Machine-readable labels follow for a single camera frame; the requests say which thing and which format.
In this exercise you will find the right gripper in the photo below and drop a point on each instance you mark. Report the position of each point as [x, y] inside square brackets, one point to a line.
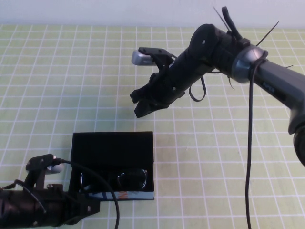
[166, 90]

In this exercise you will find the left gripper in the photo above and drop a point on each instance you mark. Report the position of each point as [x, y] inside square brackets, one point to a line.
[62, 205]

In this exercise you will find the black framed glasses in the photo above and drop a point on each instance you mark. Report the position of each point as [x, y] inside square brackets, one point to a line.
[132, 180]

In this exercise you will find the black glasses case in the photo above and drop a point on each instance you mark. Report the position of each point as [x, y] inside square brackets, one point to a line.
[107, 148]

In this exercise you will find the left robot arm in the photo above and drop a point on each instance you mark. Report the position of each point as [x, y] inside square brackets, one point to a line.
[21, 205]

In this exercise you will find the green checked tablecloth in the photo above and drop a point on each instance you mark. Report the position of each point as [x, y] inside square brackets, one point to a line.
[71, 71]

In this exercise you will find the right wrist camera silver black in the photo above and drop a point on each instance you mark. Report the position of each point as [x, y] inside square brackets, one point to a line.
[140, 58]

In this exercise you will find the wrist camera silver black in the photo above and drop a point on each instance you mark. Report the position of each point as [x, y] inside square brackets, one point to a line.
[140, 58]
[57, 169]

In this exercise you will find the right camera mount bracket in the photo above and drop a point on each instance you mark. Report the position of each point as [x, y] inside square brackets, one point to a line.
[162, 57]

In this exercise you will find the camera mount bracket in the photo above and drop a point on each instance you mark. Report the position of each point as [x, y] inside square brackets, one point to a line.
[39, 176]
[162, 57]

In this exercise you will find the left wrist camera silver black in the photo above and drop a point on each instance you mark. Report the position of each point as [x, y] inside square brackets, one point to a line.
[57, 169]

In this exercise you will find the left camera mount bracket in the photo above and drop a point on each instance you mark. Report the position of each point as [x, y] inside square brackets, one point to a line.
[39, 176]

